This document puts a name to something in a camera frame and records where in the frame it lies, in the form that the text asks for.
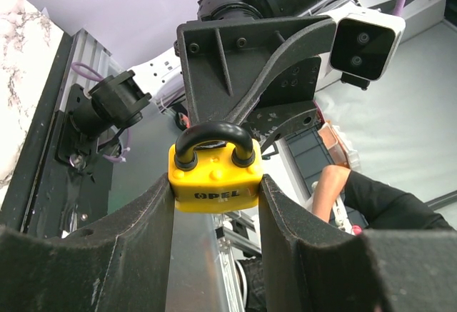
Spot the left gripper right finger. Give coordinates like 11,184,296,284
258,176,456,311

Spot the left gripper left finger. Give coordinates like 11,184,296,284
1,176,174,311

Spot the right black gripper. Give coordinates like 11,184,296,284
177,16,336,148

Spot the yellow padlock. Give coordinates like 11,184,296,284
168,121,263,214

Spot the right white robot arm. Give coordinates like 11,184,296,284
174,0,336,148

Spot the person forearm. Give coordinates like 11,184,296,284
311,165,455,231

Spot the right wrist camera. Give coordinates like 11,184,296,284
326,5,406,91

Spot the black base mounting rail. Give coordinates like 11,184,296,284
1,29,114,238

